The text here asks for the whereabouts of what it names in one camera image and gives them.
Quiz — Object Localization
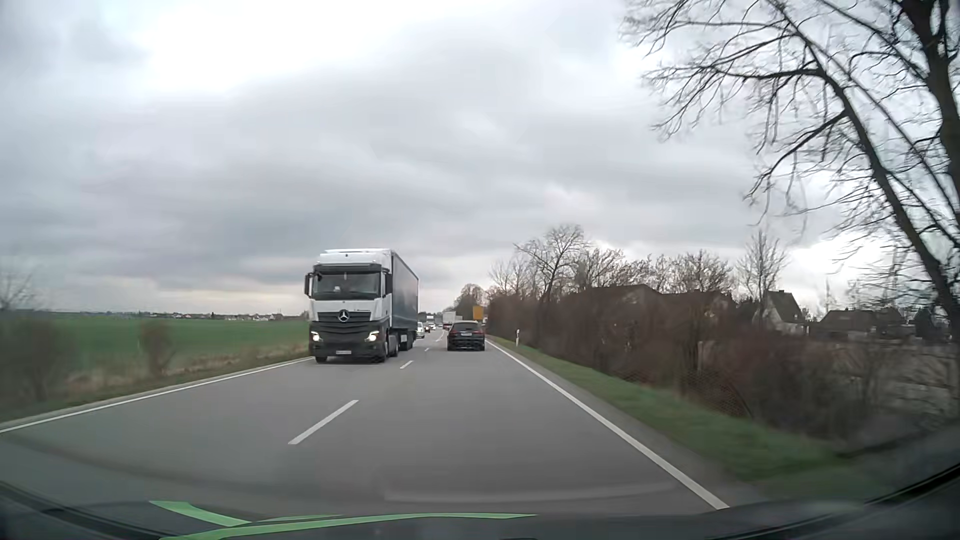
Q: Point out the dark car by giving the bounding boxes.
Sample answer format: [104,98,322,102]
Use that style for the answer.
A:
[447,321,486,352]

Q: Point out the queue of vehicles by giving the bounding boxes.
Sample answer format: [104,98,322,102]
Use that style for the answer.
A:
[416,310,465,340]

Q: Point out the row of bare trees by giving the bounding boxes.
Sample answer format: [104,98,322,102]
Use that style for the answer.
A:
[454,223,789,331]

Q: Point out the white lorry with grey trailer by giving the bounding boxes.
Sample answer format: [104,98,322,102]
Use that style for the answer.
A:
[303,248,420,365]

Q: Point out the grey asphalt road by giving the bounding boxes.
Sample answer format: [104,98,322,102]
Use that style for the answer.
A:
[0,328,766,519]

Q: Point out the brown hedge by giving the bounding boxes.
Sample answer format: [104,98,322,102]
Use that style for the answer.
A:
[486,288,894,440]

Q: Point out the road markings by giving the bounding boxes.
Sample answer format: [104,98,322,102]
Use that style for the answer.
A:
[0,330,730,511]

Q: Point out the car's own bonnet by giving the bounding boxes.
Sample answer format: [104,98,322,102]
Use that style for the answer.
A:
[0,463,960,540]

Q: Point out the green field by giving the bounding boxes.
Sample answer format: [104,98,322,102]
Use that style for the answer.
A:
[45,315,310,369]

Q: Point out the grass verge with bank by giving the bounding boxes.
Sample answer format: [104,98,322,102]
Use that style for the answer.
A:
[489,334,960,502]

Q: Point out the white house with dark roof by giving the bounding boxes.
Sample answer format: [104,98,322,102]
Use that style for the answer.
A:
[756,289,810,336]

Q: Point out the bare bush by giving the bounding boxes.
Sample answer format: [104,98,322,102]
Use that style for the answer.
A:
[138,321,177,378]
[0,266,76,406]

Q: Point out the dark-roofed building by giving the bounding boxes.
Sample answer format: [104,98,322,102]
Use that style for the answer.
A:
[813,306,909,342]

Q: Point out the large bare tree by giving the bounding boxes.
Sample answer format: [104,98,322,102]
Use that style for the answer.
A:
[621,0,960,339]

